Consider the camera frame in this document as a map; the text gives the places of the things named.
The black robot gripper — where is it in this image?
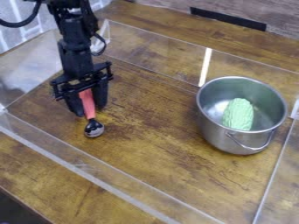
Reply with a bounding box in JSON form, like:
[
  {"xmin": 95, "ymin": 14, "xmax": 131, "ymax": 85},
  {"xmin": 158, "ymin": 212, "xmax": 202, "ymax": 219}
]
[{"xmin": 51, "ymin": 39, "xmax": 114, "ymax": 117}]

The orange handled metal spoon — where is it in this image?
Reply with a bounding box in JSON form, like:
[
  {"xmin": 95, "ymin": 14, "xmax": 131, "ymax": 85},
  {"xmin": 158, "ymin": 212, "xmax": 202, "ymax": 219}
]
[{"xmin": 79, "ymin": 89, "xmax": 105, "ymax": 137}]

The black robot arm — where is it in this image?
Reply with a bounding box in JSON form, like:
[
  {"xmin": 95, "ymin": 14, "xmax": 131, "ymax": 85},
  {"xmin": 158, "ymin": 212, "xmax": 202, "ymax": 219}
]
[{"xmin": 49, "ymin": 0, "xmax": 114, "ymax": 116}]

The green knitted toy vegetable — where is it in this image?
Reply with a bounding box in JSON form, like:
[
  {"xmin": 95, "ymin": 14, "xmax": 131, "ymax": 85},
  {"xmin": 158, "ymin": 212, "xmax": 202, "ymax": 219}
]
[{"xmin": 222, "ymin": 98, "xmax": 254, "ymax": 131}]

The stainless steel pot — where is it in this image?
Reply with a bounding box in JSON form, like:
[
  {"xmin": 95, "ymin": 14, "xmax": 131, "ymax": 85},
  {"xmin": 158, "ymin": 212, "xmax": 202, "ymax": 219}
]
[{"xmin": 197, "ymin": 76, "xmax": 288, "ymax": 155}]

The black strip on table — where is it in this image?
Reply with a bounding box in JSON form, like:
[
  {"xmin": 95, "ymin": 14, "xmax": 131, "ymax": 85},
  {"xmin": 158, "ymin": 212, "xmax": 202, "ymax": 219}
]
[{"xmin": 190, "ymin": 7, "xmax": 268, "ymax": 32}]

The clear acrylic barrier wall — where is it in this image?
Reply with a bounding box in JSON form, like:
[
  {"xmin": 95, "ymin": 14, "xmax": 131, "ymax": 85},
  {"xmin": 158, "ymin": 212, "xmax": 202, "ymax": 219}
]
[{"xmin": 0, "ymin": 20, "xmax": 299, "ymax": 224}]

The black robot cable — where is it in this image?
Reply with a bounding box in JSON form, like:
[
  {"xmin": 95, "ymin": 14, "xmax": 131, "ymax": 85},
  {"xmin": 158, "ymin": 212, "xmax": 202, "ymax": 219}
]
[{"xmin": 0, "ymin": 0, "xmax": 109, "ymax": 57}]

